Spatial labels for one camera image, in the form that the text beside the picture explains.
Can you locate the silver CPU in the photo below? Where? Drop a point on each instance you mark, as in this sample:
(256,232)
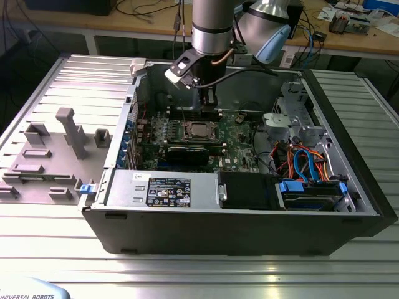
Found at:
(200,130)

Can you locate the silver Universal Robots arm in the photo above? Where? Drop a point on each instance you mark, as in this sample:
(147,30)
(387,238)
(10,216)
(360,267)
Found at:
(212,31)

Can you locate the CPU socket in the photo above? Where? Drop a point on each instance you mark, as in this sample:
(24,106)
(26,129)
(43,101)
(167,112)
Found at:
(185,138)

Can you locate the black RAM slot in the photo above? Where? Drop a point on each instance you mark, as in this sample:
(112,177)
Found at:
(215,143)

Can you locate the round coin battery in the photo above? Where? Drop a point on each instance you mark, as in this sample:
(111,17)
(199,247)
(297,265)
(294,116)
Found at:
(240,118)

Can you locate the green motherboard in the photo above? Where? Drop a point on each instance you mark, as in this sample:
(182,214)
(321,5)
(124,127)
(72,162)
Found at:
(237,146)

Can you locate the silver metal drive cage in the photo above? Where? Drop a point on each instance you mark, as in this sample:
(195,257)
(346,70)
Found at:
(275,123)

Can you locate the wooden desk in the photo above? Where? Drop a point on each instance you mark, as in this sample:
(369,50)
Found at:
(140,23)

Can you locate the black graphics card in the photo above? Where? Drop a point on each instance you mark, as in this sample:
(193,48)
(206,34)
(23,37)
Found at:
(187,155)

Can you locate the tall black box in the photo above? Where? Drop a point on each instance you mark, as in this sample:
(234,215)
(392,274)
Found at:
(297,18)

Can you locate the small black box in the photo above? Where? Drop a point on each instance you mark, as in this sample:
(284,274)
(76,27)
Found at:
(319,35)

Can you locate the blue card retention tabs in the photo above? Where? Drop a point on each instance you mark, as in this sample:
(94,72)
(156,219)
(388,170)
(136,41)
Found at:
(124,141)

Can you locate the white paper sheet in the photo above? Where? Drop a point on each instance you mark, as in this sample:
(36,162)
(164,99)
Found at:
(325,14)

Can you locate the metal heat sink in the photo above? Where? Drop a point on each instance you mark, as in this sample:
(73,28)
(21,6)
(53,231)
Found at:
(338,25)

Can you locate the hard disk in blue carrier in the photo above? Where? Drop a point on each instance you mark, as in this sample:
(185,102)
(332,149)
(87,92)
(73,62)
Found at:
(291,188)

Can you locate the silver power supply unit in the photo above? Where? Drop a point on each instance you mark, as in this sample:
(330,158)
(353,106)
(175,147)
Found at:
(124,190)

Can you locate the grey electronic device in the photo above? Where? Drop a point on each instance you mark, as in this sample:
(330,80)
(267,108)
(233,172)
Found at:
(360,25)

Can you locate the black monitor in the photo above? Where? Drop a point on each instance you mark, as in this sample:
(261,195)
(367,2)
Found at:
(62,6)

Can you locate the black PC case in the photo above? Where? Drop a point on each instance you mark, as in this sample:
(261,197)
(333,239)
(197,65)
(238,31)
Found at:
(218,233)

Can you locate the blue case latch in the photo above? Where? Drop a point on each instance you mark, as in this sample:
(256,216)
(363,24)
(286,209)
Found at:
(87,190)

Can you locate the grey parts rack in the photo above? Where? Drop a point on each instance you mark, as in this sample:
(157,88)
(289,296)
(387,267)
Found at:
(62,174)

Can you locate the green RAM stick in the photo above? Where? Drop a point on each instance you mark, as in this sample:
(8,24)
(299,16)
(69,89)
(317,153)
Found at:
(45,178)

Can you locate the pale blue teach pendant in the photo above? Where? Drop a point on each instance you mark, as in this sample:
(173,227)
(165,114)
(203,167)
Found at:
(31,289)

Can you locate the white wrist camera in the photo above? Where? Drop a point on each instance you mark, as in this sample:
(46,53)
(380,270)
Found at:
(174,74)

